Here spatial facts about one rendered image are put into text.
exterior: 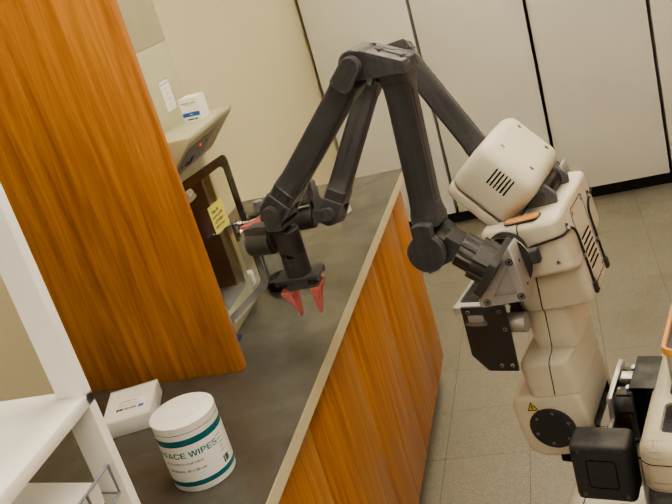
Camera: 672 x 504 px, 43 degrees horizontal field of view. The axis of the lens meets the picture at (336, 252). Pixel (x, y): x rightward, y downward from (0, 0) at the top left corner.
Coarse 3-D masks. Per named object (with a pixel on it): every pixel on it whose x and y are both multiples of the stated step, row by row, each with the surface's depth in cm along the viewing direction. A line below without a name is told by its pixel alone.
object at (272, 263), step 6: (264, 258) 245; (270, 258) 244; (276, 258) 244; (264, 264) 246; (270, 264) 245; (276, 264) 245; (282, 264) 245; (270, 270) 246; (276, 270) 245; (282, 270) 246; (270, 276) 247; (276, 276) 246; (270, 282) 248
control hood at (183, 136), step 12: (216, 108) 222; (228, 108) 220; (204, 120) 210; (216, 120) 212; (168, 132) 208; (180, 132) 204; (192, 132) 199; (204, 132) 206; (216, 132) 222; (168, 144) 195; (180, 144) 195; (192, 144) 200; (180, 156) 196
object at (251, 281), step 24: (216, 168) 222; (192, 192) 211; (216, 192) 221; (240, 216) 231; (216, 240) 219; (240, 240) 229; (216, 264) 218; (240, 264) 228; (240, 288) 227; (264, 288) 238; (240, 312) 226
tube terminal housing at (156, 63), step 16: (160, 48) 215; (144, 64) 205; (160, 64) 213; (160, 80) 212; (176, 80) 221; (160, 96) 210; (176, 96) 219; (160, 112) 209; (176, 112) 217; (240, 320) 233
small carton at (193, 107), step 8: (184, 96) 215; (192, 96) 211; (200, 96) 213; (184, 104) 212; (192, 104) 211; (200, 104) 212; (184, 112) 213; (192, 112) 212; (200, 112) 212; (208, 112) 216; (184, 120) 214; (192, 120) 213
